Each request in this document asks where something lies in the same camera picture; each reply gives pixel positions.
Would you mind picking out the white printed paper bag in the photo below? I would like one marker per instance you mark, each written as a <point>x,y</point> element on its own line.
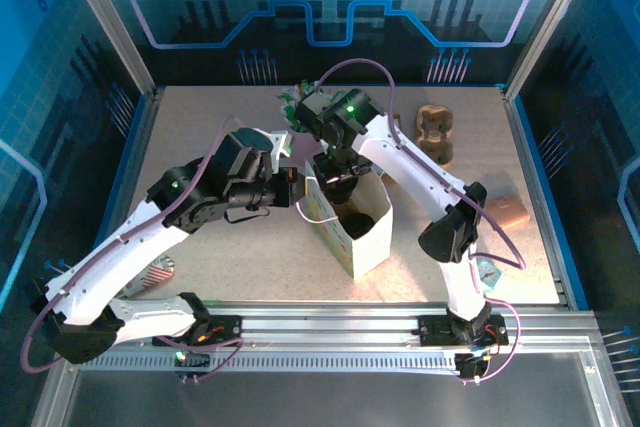
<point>372,252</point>

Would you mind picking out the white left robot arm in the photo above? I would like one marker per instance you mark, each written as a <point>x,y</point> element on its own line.
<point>120,252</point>

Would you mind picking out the pink straw holder cup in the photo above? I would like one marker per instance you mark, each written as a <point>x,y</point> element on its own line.
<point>305,146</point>

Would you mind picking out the brown pulp cup carrier stack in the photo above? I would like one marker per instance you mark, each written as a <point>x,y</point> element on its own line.
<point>435,137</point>

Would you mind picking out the red striped printed paper cup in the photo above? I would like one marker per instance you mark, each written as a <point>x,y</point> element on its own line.
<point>155,274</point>

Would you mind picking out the teal small packet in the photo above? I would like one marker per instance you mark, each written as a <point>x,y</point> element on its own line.
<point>490,274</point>

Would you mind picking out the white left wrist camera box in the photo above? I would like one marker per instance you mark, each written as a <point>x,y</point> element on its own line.
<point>281,143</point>

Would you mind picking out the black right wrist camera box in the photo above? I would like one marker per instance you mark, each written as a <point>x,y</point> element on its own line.
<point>312,112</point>

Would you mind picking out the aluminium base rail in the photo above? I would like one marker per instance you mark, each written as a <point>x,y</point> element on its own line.
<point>325,324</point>

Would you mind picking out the aluminium frame post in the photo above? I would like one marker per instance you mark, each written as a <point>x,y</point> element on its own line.
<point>550,22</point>
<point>116,32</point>

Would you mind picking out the aluminium table side rail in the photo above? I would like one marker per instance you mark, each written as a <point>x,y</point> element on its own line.
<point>539,197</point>

